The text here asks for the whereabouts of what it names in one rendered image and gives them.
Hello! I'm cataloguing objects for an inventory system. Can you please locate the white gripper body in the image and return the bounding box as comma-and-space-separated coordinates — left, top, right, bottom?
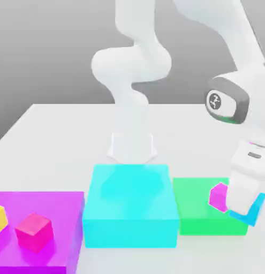
227, 163, 265, 216

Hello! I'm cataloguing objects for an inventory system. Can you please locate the small blue cube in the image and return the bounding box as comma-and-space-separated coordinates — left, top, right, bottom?
228, 192, 265, 227

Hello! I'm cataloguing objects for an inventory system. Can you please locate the small magenta cube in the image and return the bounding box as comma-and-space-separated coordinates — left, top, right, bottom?
208, 182, 230, 213

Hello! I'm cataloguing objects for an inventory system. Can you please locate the small pink cube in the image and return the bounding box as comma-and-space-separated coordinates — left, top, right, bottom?
14, 212, 55, 254

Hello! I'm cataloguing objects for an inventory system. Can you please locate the large green box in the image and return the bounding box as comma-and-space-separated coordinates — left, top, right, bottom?
172, 177, 250, 237

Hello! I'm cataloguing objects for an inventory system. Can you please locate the large cyan box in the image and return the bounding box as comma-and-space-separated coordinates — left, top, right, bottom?
82, 163, 180, 249

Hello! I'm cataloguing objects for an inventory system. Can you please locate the large magenta box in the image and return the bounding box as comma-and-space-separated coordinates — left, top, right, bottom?
0, 191, 86, 274

